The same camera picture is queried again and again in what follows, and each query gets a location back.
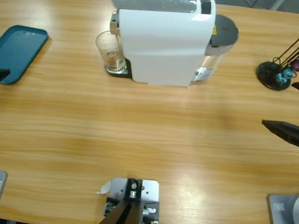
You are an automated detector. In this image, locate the clear glass cup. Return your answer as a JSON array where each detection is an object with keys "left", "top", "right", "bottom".
[{"left": 92, "top": 29, "right": 132, "bottom": 76}]

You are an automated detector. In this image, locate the silver coffee machine lever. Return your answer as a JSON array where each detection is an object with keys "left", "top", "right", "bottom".
[{"left": 110, "top": 0, "right": 199, "bottom": 17}]

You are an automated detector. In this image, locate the light blue coffee capsule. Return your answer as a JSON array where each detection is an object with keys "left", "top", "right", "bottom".
[
  {"left": 274, "top": 72, "right": 288, "bottom": 85},
  {"left": 282, "top": 66, "right": 297, "bottom": 79}
]

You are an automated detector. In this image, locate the white capsule coffee machine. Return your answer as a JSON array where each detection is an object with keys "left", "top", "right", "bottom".
[{"left": 104, "top": 0, "right": 218, "bottom": 91}]

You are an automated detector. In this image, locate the teal plastic tray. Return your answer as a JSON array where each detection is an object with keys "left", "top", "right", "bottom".
[{"left": 0, "top": 23, "right": 51, "bottom": 88}]

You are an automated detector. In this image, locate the black capsule holder with rods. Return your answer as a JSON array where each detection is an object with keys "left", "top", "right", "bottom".
[{"left": 255, "top": 13, "right": 299, "bottom": 92}]

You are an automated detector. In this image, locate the clear water tank grey lid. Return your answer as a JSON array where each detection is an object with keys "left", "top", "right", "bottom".
[{"left": 193, "top": 12, "right": 241, "bottom": 86}]

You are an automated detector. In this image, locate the chrome drip tray grate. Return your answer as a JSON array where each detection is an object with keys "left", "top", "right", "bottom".
[{"left": 104, "top": 56, "right": 134, "bottom": 79}]

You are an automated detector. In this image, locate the white tape tag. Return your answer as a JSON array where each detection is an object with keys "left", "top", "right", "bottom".
[{"left": 95, "top": 179, "right": 112, "bottom": 196}]

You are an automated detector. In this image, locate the white metal table frame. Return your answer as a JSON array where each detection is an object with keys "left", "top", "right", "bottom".
[{"left": 271, "top": 0, "right": 286, "bottom": 11}]

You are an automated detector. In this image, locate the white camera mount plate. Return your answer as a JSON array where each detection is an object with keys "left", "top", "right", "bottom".
[{"left": 106, "top": 176, "right": 163, "bottom": 224}]

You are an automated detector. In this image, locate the black mount clamp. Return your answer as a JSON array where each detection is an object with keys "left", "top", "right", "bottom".
[
  {"left": 141, "top": 199, "right": 161, "bottom": 224},
  {"left": 103, "top": 196, "right": 119, "bottom": 218}
]

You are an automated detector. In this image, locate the black camera post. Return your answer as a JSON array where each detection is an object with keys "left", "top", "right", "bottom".
[{"left": 92, "top": 174, "right": 144, "bottom": 224}]

